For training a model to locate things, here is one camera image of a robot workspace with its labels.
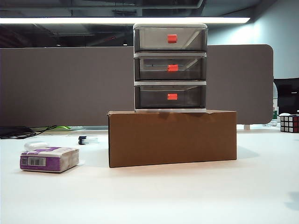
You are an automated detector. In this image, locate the brown cardboard box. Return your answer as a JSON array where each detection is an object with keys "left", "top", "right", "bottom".
[{"left": 107, "top": 109, "right": 238, "bottom": 168}]

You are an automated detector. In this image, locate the white earbuds case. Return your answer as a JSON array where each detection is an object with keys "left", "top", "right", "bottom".
[{"left": 24, "top": 141, "right": 47, "bottom": 151}]

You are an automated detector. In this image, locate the long ceiling light strip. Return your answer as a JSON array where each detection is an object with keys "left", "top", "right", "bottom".
[{"left": 0, "top": 17, "right": 251, "bottom": 25}]

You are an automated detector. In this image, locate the white plastic drawer cabinet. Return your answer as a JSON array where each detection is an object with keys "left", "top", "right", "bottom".
[{"left": 132, "top": 22, "right": 208, "bottom": 114}]

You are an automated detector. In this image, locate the black office monitor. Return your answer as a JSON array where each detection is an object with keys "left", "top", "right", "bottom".
[{"left": 273, "top": 78, "right": 299, "bottom": 115}]

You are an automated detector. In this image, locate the black Rubik's cube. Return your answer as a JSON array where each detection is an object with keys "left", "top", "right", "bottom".
[{"left": 279, "top": 113, "right": 299, "bottom": 133}]

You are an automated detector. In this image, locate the black cable bundle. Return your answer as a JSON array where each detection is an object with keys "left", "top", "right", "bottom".
[{"left": 0, "top": 125, "right": 58, "bottom": 140}]

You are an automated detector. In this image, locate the grey transparent drawer red handle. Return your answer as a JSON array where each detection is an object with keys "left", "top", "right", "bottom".
[
  {"left": 135, "top": 85, "right": 206, "bottom": 109},
  {"left": 135, "top": 56, "right": 207, "bottom": 80},
  {"left": 134, "top": 27, "right": 207, "bottom": 51}
]

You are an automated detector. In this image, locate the purple white napkin pack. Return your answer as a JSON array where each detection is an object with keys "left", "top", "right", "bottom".
[{"left": 20, "top": 146, "right": 80, "bottom": 174}]

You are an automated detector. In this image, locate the grey-brown desk partition panel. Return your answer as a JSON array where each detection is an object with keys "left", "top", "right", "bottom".
[{"left": 0, "top": 44, "right": 274, "bottom": 128}]

